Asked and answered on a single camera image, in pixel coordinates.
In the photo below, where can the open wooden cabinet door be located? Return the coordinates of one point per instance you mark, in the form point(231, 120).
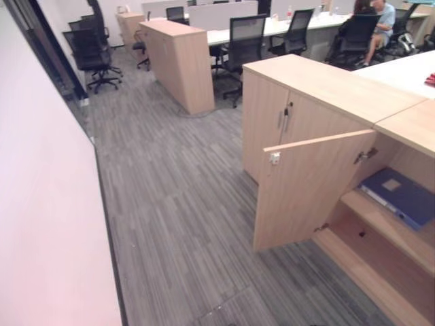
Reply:
point(306, 190)

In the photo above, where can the tall wooden storage cabinet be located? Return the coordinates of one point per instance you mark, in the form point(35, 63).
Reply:
point(180, 64)

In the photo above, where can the closed wooden office cabinet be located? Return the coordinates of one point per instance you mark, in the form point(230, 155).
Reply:
point(306, 102)

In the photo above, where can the black mesh office chair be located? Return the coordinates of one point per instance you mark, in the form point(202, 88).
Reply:
point(93, 57)
point(294, 32)
point(176, 14)
point(93, 22)
point(404, 25)
point(357, 37)
point(142, 45)
point(243, 47)

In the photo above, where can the long white office desk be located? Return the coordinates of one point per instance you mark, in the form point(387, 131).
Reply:
point(278, 29)

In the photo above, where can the small wooden cabinet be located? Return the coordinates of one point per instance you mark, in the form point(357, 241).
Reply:
point(128, 29)

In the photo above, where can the wooden office cabinet with shelves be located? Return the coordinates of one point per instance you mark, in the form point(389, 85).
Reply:
point(391, 210)

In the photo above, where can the wooden cabinet shelf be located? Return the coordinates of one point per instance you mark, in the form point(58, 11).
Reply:
point(387, 224)

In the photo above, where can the silver door latch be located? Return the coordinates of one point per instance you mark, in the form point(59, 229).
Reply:
point(274, 158)

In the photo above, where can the black keys in lock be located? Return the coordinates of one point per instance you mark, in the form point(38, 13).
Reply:
point(288, 111)

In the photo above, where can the metal door hinge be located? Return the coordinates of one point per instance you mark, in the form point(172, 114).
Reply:
point(365, 155)
point(321, 227)

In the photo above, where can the grey desk divider panel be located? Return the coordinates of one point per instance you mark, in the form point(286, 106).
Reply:
point(163, 8)
point(222, 17)

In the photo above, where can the person in dark top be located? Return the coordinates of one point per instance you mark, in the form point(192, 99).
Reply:
point(363, 10)

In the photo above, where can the person in light shirt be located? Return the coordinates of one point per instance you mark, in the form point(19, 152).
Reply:
point(380, 27)

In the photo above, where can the red object on desk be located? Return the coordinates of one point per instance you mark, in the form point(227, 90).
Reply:
point(431, 80)

